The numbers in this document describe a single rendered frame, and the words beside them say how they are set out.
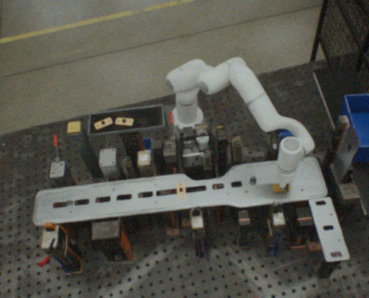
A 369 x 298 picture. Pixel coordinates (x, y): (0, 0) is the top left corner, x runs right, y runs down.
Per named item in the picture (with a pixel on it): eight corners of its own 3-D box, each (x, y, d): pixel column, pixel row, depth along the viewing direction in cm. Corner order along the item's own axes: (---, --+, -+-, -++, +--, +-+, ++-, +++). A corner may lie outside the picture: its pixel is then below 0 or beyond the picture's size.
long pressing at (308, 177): (31, 232, 189) (29, 230, 187) (37, 189, 201) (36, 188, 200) (329, 197, 185) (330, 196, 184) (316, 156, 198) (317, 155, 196)
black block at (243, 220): (236, 253, 204) (237, 230, 180) (233, 233, 210) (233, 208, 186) (252, 251, 204) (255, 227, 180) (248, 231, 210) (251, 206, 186)
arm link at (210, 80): (193, 82, 223) (168, 96, 218) (184, 61, 219) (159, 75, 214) (242, 83, 178) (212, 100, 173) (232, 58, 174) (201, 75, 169)
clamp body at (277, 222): (264, 258, 202) (269, 230, 173) (259, 236, 208) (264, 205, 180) (282, 256, 201) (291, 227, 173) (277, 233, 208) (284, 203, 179)
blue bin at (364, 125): (351, 162, 189) (358, 146, 179) (338, 112, 207) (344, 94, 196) (388, 161, 188) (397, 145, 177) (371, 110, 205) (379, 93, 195)
